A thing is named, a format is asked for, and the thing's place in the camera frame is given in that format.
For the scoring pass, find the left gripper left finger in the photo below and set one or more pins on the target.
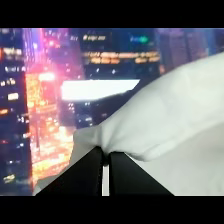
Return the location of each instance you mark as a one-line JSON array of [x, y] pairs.
[[83, 176]]

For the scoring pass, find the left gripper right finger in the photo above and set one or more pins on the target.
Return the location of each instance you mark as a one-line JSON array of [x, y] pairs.
[[130, 178]]

